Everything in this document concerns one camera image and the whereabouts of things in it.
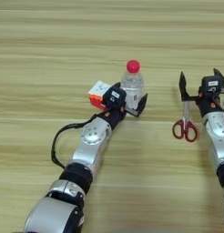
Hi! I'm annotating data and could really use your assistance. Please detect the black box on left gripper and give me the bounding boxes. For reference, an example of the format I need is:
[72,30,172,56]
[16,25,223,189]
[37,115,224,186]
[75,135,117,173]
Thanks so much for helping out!
[102,86,127,110]

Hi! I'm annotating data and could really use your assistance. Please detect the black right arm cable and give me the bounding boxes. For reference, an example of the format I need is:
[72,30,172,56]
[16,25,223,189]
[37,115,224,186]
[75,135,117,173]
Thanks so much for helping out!
[213,94,224,112]

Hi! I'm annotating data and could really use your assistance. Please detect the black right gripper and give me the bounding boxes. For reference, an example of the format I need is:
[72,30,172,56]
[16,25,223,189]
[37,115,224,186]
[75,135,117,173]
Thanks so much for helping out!
[178,67,224,118]

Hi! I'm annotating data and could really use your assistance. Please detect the clear bottle with red cap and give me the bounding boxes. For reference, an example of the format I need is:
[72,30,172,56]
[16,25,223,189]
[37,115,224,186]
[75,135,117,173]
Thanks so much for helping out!
[120,59,146,111]

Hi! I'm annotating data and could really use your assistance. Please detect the red-handled scissors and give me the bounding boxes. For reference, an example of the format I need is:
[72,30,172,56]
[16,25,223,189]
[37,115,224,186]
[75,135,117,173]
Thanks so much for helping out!
[171,100,199,144]

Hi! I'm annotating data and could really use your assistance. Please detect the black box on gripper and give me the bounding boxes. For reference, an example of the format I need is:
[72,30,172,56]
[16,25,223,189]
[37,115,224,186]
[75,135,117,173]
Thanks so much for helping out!
[200,75,224,96]
[102,86,127,110]

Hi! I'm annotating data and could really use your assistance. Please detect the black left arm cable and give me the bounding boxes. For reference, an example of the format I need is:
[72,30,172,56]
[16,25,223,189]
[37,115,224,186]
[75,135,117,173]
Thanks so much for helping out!
[50,109,108,171]

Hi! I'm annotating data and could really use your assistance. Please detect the colourful puzzle cube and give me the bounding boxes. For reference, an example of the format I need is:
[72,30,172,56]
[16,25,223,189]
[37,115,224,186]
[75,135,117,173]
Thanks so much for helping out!
[87,80,113,111]

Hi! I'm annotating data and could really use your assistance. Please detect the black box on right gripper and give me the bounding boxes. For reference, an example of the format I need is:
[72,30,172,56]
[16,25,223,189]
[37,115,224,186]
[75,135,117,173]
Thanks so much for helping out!
[200,75,224,96]

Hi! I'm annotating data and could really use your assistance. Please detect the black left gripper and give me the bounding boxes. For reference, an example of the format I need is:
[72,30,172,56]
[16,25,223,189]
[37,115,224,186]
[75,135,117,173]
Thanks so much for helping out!
[99,81,149,131]

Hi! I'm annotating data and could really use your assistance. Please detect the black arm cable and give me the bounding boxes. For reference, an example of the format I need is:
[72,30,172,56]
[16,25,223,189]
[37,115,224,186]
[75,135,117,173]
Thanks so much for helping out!
[213,94,224,112]
[50,109,108,171]

